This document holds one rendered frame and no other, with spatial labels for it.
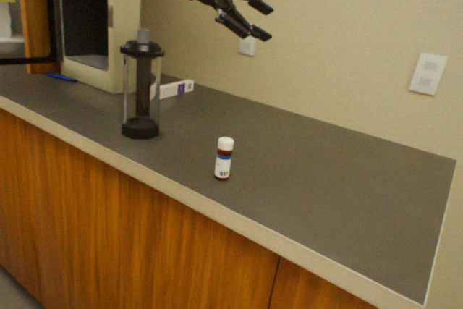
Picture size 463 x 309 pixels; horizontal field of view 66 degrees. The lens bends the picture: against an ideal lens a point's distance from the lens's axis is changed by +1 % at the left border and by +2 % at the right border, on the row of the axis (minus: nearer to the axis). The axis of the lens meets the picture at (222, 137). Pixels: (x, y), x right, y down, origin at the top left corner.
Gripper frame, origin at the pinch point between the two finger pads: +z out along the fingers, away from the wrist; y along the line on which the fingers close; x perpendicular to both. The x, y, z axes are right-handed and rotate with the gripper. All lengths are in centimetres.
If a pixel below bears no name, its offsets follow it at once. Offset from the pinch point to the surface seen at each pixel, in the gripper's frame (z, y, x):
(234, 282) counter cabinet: -3, 66, 0
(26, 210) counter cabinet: -29, 53, -85
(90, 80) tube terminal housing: -22, 4, -67
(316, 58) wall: 35.2, -6.8, -8.8
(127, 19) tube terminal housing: -20, -12, -45
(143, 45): -26.9, 14.7, -11.5
